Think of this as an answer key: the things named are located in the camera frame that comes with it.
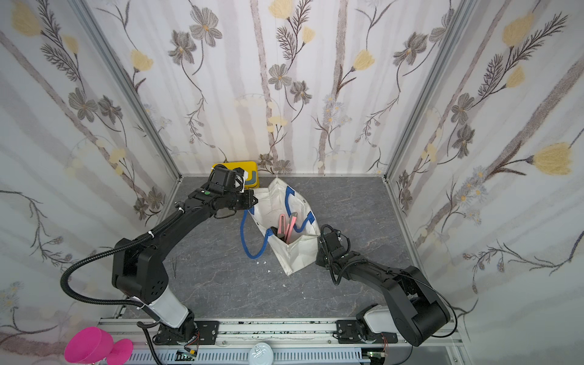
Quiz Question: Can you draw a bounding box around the white canvas tote bag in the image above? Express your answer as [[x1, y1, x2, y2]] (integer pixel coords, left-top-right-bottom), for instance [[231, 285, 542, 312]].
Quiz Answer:
[[240, 178, 320, 276]]

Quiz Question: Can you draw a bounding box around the pink utility knife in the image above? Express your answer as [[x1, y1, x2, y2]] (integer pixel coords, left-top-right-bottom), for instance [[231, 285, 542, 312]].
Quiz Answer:
[[284, 212, 297, 244], [277, 214, 287, 238]]

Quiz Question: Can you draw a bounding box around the black utility knife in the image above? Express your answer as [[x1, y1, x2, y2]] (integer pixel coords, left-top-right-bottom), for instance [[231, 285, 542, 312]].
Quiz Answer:
[[270, 227, 282, 239]]

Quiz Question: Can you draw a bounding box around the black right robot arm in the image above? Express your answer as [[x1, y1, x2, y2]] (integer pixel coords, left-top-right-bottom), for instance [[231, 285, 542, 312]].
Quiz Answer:
[[316, 224, 451, 347]]

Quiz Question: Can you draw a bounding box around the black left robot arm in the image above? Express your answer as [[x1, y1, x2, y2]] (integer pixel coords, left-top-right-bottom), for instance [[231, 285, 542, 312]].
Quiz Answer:
[[112, 164, 258, 345]]

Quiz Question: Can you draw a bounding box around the yellow plastic box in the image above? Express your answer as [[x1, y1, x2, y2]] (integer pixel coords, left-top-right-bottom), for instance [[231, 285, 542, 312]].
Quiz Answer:
[[222, 161, 260, 189]]

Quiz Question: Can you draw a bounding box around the white round device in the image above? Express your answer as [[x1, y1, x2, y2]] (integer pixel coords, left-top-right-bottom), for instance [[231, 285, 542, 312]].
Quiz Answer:
[[248, 342, 275, 365]]

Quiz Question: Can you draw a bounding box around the pink plastic funnel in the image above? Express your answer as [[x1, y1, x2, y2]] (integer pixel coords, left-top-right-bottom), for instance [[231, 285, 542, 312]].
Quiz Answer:
[[64, 327, 134, 365]]

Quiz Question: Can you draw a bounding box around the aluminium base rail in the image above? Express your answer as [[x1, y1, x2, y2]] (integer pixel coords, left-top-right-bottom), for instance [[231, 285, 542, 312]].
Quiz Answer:
[[97, 316, 471, 365]]

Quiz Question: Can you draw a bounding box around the black corrugated cable conduit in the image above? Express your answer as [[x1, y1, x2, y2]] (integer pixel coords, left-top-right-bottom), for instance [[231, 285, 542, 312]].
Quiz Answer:
[[60, 232, 158, 307]]

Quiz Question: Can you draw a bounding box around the white slotted cable duct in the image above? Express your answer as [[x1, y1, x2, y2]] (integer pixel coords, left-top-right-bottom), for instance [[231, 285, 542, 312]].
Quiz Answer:
[[122, 347, 366, 365]]

